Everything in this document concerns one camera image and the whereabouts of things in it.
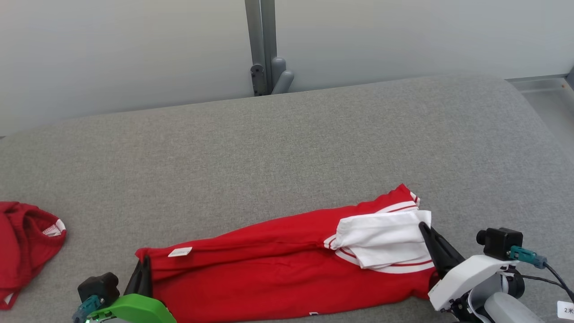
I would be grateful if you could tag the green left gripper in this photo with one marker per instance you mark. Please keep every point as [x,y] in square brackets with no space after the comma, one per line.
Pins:
[134,309]

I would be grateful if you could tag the red Bulls basketball jersey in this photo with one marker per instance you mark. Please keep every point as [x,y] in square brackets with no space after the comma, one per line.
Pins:
[269,269]

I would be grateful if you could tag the grey double metal post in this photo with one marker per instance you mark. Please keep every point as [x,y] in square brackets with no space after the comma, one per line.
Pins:
[264,45]

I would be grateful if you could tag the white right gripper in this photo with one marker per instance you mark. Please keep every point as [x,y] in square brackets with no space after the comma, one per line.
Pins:
[466,278]

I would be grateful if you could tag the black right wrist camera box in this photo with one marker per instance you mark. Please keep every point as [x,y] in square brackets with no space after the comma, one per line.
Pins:
[500,242]

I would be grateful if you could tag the small red jersey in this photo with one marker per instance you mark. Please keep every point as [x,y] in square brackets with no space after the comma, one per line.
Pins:
[22,246]

